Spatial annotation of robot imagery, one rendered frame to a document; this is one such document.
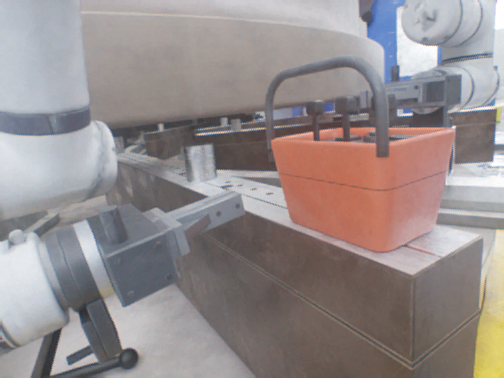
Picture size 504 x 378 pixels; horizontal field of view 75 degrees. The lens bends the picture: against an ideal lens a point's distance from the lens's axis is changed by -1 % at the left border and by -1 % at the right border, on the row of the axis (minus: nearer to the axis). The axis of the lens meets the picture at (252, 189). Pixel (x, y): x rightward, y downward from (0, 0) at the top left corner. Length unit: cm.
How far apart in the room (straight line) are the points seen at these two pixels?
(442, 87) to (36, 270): 57
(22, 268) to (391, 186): 33
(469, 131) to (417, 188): 240
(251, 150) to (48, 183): 240
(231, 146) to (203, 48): 181
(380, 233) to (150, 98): 70
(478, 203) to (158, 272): 144
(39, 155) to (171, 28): 67
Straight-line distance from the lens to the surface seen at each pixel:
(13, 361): 110
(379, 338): 43
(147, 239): 28
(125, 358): 87
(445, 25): 63
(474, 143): 282
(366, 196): 37
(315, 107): 47
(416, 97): 60
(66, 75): 35
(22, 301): 31
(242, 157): 274
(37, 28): 34
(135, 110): 91
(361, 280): 41
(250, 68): 107
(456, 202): 161
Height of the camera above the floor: 86
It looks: 14 degrees down
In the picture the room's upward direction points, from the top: 6 degrees counter-clockwise
